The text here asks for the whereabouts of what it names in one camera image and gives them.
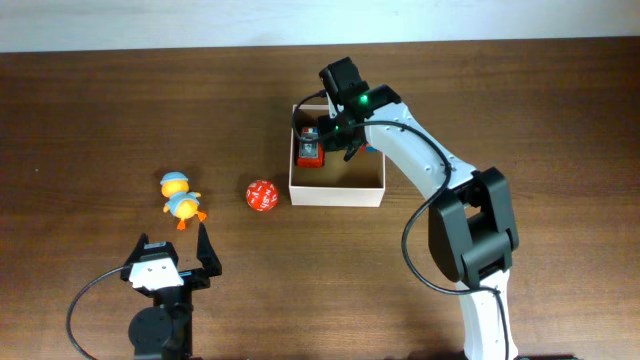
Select multicoloured puzzle cube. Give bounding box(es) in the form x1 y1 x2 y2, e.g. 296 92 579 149
360 144 376 153

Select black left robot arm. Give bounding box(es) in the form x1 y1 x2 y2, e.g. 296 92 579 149
120 224 222 360

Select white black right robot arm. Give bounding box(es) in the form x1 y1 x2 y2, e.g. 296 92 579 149
319 58 519 359

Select red toy car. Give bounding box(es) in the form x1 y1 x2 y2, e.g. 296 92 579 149
296 127 324 168

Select red ball white letters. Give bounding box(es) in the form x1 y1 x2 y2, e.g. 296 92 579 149
246 180 280 212

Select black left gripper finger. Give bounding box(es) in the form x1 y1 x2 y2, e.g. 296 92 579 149
196 223 222 277
120 233 149 281

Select yellow duck toy blue hat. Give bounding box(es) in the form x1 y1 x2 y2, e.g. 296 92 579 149
160 172 207 231

